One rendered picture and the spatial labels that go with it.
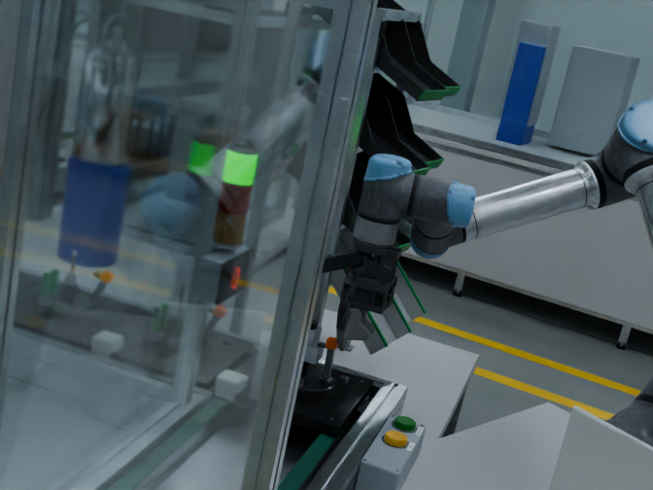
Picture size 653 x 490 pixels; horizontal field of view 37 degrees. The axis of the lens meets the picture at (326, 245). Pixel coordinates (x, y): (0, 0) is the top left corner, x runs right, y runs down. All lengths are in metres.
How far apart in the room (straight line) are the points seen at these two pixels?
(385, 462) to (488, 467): 0.36
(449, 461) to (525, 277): 3.93
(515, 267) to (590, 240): 0.46
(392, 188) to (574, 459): 0.55
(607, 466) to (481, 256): 4.22
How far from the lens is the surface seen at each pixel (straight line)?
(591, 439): 1.72
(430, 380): 2.29
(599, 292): 5.75
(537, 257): 5.78
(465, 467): 1.94
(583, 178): 1.88
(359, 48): 0.81
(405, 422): 1.78
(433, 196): 1.66
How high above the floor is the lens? 1.71
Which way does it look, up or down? 15 degrees down
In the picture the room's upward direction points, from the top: 12 degrees clockwise
